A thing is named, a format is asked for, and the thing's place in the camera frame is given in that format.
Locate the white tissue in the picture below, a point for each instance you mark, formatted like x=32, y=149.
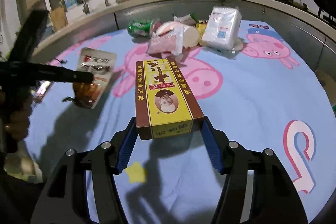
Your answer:
x=183, y=18

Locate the gas stove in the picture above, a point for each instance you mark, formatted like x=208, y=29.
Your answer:
x=309, y=7

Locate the cartoon pig printed blanket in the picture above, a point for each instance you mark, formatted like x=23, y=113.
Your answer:
x=249, y=98

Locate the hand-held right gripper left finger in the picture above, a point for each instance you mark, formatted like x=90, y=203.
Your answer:
x=127, y=145

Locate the yellow brown cardboard box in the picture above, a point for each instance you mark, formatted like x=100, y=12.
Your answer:
x=168, y=98

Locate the dark red snack wrapper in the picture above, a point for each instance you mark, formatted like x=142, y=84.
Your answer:
x=156, y=26

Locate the chrome kitchen faucet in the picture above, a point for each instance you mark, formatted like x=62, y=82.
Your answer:
x=84, y=1

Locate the white kitchen sink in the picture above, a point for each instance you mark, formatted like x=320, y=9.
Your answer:
x=102, y=1

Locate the white tissue pack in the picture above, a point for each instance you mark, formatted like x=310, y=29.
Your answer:
x=220, y=29

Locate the pink plastic packet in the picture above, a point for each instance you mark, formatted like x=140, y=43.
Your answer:
x=160, y=44

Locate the green drink can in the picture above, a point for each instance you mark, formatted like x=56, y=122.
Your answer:
x=139, y=28

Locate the wooden cutting board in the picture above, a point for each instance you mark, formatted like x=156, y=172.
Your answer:
x=58, y=18

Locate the grey kitchen counter cabinet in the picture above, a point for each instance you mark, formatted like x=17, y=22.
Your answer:
x=236, y=6

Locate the person's left hand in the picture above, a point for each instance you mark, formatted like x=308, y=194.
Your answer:
x=17, y=124

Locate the white round packaged bun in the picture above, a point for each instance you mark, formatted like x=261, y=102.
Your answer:
x=191, y=37

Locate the clear red snack packet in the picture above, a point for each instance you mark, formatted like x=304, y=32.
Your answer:
x=97, y=61

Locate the yellow snack wrapper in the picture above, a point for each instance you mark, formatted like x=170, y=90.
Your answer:
x=201, y=28

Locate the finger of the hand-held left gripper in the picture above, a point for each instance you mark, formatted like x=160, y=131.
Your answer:
x=68, y=75
x=71, y=100

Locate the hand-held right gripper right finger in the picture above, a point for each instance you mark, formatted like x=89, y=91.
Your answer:
x=211, y=145

